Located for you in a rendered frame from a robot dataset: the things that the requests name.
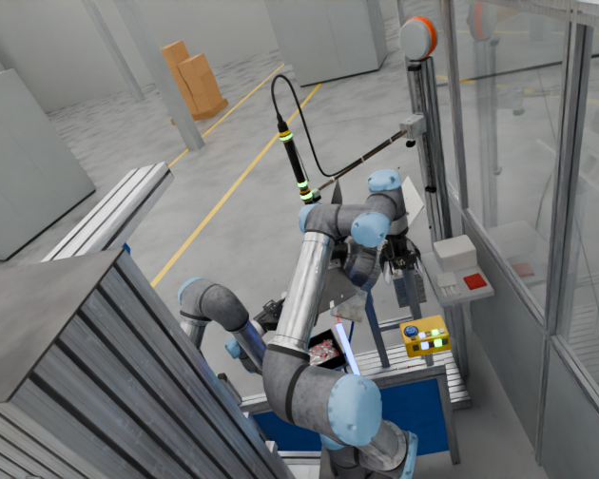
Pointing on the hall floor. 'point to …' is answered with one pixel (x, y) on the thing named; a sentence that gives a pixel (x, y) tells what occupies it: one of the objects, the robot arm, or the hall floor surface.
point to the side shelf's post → (461, 338)
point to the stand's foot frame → (366, 361)
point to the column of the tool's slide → (438, 207)
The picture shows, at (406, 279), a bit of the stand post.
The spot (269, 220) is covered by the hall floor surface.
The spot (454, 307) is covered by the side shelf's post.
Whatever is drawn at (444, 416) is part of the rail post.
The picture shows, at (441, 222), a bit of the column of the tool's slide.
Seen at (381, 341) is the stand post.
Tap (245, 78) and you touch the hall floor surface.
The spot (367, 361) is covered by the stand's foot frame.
